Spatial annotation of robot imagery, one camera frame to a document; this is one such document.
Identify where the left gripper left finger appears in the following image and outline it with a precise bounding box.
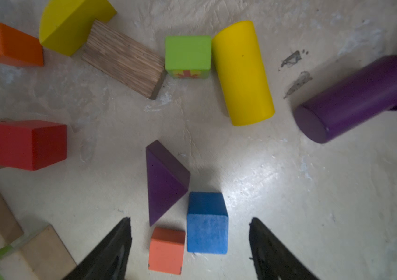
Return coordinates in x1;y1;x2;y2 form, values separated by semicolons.
64;217;132;280

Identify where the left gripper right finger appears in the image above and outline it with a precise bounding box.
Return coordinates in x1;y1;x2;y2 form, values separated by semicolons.
249;218;318;280

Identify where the purple triangle block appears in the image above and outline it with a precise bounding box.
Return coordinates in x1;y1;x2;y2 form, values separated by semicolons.
146;140;191;226

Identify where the purple cylinder block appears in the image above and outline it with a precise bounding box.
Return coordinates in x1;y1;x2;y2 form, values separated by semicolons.
293;55;397;144

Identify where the red-orange small cube block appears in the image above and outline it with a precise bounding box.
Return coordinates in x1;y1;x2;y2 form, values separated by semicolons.
148;227;186;275

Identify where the natural wood block upright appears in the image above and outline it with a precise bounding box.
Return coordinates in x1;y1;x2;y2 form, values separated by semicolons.
0;225;77;280

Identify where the blue cube block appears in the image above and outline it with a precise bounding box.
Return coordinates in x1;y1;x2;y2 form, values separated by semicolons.
187;192;229;254

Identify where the red cube block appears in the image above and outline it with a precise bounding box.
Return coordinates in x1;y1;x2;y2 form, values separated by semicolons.
0;120;67;171

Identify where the yellow cylinder block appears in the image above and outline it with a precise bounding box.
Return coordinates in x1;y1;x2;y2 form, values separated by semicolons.
212;21;275;126

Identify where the striped dark wood block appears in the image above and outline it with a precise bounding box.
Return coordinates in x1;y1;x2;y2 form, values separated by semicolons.
82;20;166;100

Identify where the small lime green block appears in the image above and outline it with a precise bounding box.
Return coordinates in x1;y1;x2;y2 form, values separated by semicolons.
165;36;212;79

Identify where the yellow half-moon block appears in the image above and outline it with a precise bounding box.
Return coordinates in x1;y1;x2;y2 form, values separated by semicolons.
39;0;117;57

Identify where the orange small rectangular block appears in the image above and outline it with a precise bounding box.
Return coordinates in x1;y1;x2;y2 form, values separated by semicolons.
0;23;44;67

